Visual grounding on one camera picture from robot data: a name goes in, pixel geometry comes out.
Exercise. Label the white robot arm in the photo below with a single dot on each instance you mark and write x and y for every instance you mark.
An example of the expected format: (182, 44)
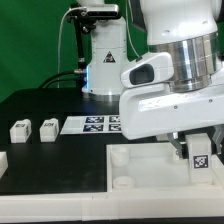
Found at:
(178, 85)

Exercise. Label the black camera stand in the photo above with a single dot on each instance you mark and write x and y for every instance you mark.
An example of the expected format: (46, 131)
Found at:
(79, 32)

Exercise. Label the white L-shaped fence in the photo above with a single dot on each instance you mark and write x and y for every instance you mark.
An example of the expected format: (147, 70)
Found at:
(149, 203)

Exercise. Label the white sheet with tags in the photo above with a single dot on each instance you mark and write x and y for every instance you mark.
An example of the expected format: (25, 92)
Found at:
(91, 124)

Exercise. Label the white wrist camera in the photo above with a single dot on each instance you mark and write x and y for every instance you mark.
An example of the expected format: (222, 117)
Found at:
(149, 69)

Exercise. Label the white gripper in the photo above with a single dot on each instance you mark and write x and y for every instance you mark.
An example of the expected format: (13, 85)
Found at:
(150, 110)

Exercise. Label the white square tabletop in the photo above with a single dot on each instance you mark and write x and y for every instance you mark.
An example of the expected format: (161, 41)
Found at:
(153, 166)

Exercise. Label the black camera on mount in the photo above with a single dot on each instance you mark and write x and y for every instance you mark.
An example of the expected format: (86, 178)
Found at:
(98, 12)

